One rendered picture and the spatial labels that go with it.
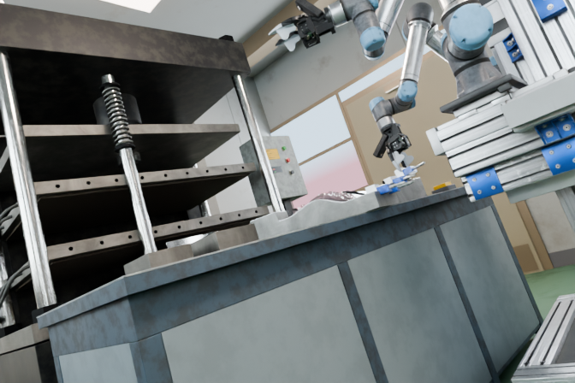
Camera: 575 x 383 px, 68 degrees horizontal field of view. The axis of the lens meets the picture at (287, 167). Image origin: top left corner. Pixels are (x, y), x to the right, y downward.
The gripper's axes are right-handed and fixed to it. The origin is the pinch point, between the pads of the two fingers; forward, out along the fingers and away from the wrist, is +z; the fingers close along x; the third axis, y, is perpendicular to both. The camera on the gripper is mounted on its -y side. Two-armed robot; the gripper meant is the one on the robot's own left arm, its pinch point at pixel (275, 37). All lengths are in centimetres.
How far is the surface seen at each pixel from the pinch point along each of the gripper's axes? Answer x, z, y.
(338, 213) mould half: 21, 1, 61
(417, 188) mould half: 64, -28, 53
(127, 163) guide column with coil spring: 23, 82, 10
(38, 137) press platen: 0, 104, -4
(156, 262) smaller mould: -23, 45, 66
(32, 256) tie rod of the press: -9, 101, 46
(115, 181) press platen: 22, 88, 16
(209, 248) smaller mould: -8, 36, 64
